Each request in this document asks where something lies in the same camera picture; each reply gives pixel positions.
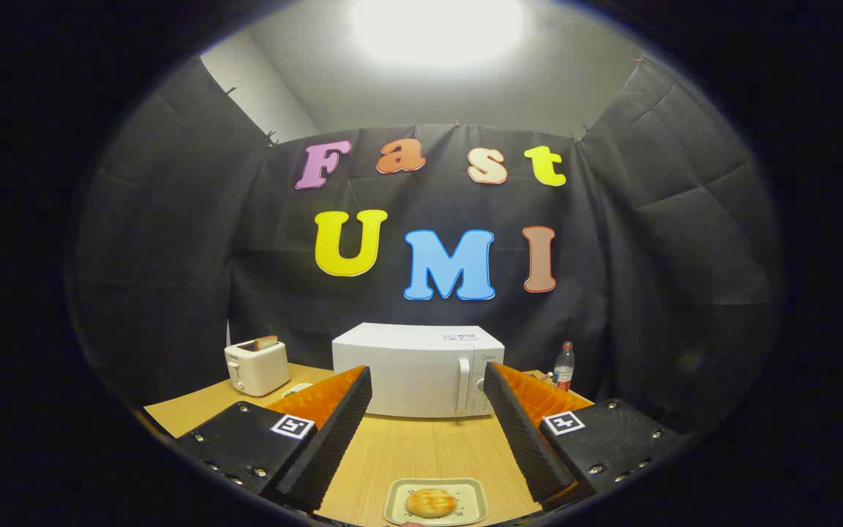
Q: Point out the black backdrop cloth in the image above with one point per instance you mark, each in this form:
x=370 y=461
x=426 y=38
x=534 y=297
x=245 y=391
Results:
x=173 y=256

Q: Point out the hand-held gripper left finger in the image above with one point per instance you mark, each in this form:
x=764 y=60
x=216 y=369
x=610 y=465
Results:
x=334 y=446

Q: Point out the white divided dish with beans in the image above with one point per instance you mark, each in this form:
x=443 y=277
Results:
x=297 y=389

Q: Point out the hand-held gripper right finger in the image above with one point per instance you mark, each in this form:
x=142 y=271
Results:
x=527 y=439

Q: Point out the plastic bottle with red label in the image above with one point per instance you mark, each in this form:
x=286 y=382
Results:
x=563 y=369

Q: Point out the white microwave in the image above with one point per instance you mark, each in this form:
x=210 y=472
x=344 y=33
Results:
x=407 y=366

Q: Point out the golden bread bun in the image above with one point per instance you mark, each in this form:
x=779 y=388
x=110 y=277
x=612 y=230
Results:
x=431 y=503

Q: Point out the white toaster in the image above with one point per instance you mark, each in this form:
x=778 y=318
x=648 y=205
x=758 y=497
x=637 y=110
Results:
x=257 y=369

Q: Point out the brown toast slice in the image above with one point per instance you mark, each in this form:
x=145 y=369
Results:
x=266 y=342

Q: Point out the white square plate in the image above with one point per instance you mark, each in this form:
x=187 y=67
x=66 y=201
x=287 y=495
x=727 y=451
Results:
x=473 y=494

